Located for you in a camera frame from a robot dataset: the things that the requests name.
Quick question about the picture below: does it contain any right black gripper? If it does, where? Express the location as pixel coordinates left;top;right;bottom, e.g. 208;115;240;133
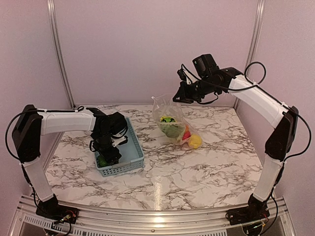
173;76;220;103

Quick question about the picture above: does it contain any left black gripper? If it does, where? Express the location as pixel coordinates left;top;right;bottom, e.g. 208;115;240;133
93;132;122;166

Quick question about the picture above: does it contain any green toy pepper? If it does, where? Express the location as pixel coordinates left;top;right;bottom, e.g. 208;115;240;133
97;156;107;168

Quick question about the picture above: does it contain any blue-grey perforated plastic basket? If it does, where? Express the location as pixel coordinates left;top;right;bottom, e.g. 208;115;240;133
94;117;144;177

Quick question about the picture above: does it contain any clear zip top bag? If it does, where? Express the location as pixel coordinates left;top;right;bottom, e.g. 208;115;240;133
152;94;202;149

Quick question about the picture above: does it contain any green toy watermelon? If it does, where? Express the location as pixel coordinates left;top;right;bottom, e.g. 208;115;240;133
160;116;176;123

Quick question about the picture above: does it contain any green orange toy mango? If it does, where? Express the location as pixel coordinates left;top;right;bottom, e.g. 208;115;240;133
161;123;185;138

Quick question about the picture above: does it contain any red toy apple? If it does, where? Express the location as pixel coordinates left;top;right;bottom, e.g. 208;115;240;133
182;125;191;141

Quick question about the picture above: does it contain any yellow toy pear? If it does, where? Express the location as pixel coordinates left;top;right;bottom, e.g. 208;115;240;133
188;134;202;149

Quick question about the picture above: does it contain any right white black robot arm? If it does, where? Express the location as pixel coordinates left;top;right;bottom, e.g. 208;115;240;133
173;65;300;220

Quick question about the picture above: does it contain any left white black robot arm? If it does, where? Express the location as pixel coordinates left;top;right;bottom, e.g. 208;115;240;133
10;104;128;219

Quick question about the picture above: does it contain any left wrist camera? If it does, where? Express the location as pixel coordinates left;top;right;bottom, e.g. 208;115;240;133
103;112;128;147

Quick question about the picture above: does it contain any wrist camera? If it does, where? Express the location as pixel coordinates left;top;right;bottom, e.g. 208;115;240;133
103;112;128;147
192;54;219;79

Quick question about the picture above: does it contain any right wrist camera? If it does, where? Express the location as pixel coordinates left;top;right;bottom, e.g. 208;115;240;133
192;54;219;79

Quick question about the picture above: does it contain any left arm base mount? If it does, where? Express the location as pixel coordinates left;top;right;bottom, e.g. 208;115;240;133
36;198;79;224

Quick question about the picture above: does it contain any aluminium front frame rail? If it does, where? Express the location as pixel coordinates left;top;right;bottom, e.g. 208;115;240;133
9;194;296;236

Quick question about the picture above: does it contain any right aluminium corner post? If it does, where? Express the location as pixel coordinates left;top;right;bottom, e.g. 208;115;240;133
233;0;266;109

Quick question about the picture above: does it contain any aluminium corner post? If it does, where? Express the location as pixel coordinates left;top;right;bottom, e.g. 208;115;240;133
233;0;266;109
47;0;75;108

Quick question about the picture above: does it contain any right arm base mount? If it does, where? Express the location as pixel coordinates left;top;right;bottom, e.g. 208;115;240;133
225;194;270;225

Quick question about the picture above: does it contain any left aluminium corner post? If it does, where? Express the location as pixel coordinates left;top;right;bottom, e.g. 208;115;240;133
47;0;75;108

